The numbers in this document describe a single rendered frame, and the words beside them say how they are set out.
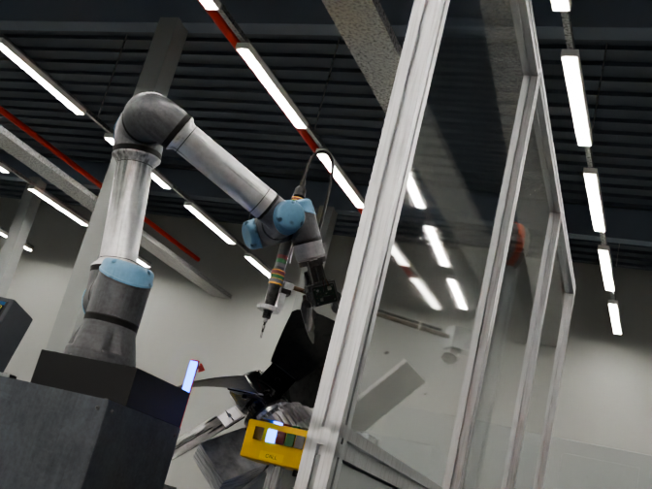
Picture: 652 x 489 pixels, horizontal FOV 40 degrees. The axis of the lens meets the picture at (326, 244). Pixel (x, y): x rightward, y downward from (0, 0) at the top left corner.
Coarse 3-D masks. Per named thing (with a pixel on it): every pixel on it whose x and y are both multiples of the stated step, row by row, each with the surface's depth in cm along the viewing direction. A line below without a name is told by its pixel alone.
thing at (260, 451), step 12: (252, 420) 209; (252, 432) 208; (264, 432) 207; (288, 432) 206; (300, 432) 205; (252, 444) 207; (264, 444) 206; (276, 444) 205; (252, 456) 206; (264, 456) 205; (276, 456) 204; (288, 456) 204; (300, 456) 203; (288, 468) 205
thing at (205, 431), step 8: (216, 416) 265; (200, 424) 266; (208, 424) 262; (216, 424) 260; (192, 432) 262; (200, 432) 260; (208, 432) 258; (216, 432) 256; (184, 440) 259; (192, 440) 257; (200, 440) 255; (176, 448) 256; (184, 448) 253; (192, 448) 252; (176, 456) 250
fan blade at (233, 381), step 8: (224, 376) 233; (232, 376) 233; (240, 376) 233; (200, 384) 241; (208, 384) 243; (216, 384) 243; (224, 384) 243; (232, 384) 242; (240, 384) 241; (248, 384) 240; (256, 392) 251
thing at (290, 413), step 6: (282, 408) 254; (288, 408) 255; (294, 408) 255; (300, 408) 256; (306, 408) 256; (270, 414) 254; (276, 414) 252; (282, 414) 252; (288, 414) 253; (294, 414) 253; (300, 414) 253; (306, 414) 254; (276, 420) 250; (282, 420) 250; (288, 420) 250; (294, 420) 251; (300, 420) 251
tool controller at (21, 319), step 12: (0, 300) 246; (12, 300) 245; (0, 312) 243; (12, 312) 245; (24, 312) 250; (0, 324) 241; (12, 324) 245; (24, 324) 250; (0, 336) 242; (12, 336) 246; (0, 348) 242; (12, 348) 246; (0, 360) 243; (0, 372) 243
